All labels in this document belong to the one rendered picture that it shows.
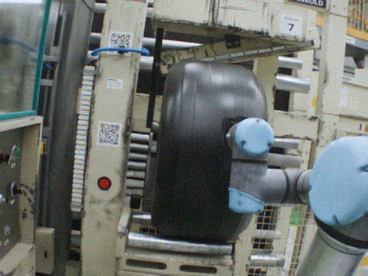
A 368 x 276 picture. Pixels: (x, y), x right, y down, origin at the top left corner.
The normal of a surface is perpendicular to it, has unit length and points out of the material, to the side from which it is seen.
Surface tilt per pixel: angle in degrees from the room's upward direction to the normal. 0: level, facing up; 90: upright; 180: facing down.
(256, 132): 83
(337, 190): 83
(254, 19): 90
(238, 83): 39
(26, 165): 90
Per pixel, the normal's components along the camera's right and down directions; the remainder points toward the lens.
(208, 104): 0.11, -0.45
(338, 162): -0.91, -0.20
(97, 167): 0.05, 0.09
